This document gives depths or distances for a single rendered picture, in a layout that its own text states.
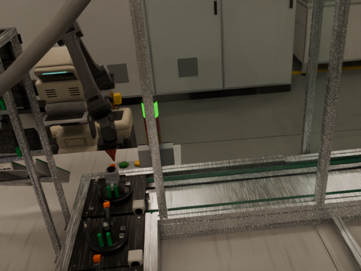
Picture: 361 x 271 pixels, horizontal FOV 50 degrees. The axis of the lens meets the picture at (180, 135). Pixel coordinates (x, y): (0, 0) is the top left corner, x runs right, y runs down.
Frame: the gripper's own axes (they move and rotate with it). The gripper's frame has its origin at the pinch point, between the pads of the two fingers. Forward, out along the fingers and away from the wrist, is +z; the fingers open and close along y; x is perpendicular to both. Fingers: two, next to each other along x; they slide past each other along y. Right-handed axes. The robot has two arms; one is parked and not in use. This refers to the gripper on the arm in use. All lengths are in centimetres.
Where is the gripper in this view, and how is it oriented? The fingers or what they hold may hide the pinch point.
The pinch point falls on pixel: (113, 158)
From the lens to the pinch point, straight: 163.1
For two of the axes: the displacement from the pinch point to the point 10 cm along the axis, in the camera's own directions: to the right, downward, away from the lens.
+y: 10.0, -0.9, 0.2
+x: -0.7, -5.0, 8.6
